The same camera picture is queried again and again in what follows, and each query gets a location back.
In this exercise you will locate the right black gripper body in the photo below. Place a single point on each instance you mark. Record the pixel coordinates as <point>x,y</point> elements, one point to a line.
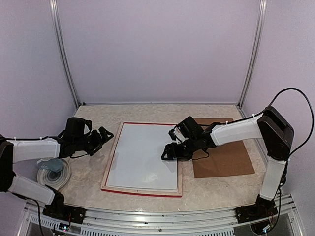
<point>184,153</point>

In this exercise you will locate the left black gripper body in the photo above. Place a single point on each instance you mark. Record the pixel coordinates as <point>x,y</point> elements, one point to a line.
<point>91,144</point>

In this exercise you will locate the white photo paper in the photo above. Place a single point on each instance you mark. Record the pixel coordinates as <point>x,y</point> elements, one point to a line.
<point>145,155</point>

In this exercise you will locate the wooden red photo frame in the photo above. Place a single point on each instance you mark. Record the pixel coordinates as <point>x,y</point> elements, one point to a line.
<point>180,177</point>

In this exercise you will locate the brown backing board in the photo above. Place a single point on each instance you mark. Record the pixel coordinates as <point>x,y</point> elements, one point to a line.
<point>231,159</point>

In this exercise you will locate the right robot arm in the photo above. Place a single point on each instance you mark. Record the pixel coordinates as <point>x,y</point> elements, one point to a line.
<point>268,126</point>

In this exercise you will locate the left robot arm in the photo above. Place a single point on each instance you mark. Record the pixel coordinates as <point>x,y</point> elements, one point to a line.
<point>78,135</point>

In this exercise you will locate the light blue cup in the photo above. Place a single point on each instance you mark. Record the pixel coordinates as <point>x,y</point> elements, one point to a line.
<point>54,165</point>

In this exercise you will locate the white round plate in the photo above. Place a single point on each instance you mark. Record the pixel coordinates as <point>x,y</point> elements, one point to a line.
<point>53,179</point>

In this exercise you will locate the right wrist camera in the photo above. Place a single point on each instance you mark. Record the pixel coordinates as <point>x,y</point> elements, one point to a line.
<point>176,135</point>

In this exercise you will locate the aluminium front rail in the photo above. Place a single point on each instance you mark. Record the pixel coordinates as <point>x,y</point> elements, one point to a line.
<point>104,222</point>

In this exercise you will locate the left aluminium post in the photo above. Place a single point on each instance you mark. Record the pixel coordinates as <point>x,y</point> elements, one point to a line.
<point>62,51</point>

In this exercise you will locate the aluminium post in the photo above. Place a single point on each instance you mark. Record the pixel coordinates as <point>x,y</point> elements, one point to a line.
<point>254,52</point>
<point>62,51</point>

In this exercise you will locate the right aluminium post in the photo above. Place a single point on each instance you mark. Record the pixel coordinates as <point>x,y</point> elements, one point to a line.
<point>254,52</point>

